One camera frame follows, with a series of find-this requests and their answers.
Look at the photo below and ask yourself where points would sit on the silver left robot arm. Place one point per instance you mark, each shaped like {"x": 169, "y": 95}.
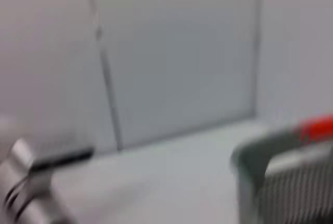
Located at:
{"x": 20, "y": 187}

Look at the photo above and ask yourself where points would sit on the grey-green perforated storage bin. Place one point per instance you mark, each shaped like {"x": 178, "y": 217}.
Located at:
{"x": 286, "y": 182}

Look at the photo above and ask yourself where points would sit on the orange edge strip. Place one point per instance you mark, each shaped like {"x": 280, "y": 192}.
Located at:
{"x": 317, "y": 129}

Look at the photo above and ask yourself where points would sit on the silver black wrist camera box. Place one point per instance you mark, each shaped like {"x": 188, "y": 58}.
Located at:
{"x": 62, "y": 153}

